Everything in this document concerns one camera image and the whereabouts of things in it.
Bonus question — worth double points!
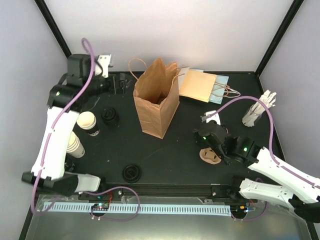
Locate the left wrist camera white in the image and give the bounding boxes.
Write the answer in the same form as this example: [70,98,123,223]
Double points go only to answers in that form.
[95,53,113,78]

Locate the paper cup black sleeve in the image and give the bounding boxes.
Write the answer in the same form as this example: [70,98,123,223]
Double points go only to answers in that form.
[76,111,100,137]

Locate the black frame post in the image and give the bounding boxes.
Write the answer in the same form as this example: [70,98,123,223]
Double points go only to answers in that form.
[255,0,304,77]
[34,0,72,61]

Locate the stacked paper cups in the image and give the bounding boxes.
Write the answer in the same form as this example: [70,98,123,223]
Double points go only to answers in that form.
[66,131,85,159]

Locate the black coffee lids stack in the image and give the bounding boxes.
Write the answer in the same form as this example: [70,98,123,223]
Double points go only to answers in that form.
[101,107,119,126]

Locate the black coffee lid near bag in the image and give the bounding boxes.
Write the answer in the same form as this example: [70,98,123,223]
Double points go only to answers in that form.
[122,164,142,184]

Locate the flat white paper bag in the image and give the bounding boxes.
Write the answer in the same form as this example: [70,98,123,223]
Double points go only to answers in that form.
[177,67,190,84]

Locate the flat blue paper bag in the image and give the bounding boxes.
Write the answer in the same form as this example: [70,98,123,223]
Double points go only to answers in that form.
[209,75,229,104]

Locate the left black frame post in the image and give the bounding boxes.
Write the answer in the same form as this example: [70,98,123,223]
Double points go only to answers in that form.
[34,0,72,61]

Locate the black front mounting rail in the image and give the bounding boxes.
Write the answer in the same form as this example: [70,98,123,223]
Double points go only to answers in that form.
[71,178,249,203]

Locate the blue slotted cable duct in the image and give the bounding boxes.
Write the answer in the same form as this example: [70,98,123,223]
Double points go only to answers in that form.
[42,202,232,217]

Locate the glass with white stirrers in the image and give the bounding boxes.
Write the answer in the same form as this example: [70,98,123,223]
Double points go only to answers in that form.
[242,90,277,127]

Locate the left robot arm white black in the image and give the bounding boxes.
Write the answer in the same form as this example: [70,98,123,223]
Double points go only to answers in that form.
[21,54,126,200]

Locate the right black frame post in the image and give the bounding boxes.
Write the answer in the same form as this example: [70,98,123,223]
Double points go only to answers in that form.
[255,0,304,77]

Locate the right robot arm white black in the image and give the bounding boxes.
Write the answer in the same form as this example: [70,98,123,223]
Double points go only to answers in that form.
[193,120,320,223]

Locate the brown pulp cup carrier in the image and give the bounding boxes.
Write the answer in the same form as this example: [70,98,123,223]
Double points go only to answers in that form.
[199,147,222,165]

